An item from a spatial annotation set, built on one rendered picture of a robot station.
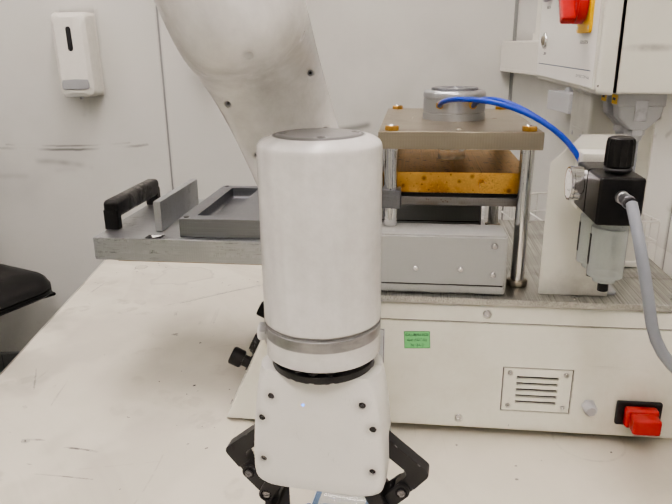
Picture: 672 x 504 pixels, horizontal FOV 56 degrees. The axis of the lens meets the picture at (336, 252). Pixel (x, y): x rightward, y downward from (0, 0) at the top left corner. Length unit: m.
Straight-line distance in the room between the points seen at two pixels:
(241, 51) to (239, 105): 0.10
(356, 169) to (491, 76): 1.97
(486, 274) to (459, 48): 1.65
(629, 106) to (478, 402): 0.37
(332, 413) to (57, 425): 0.50
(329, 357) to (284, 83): 0.19
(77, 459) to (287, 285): 0.47
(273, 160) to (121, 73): 1.96
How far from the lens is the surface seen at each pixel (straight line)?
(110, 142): 2.38
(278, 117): 0.49
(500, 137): 0.73
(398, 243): 0.72
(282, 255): 0.41
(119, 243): 0.86
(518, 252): 0.76
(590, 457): 0.82
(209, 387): 0.92
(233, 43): 0.39
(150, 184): 0.99
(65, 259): 2.54
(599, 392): 0.81
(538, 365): 0.78
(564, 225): 0.74
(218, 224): 0.82
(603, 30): 0.71
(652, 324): 0.59
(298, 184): 0.40
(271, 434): 0.49
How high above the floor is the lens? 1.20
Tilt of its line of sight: 18 degrees down
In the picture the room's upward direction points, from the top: 1 degrees counter-clockwise
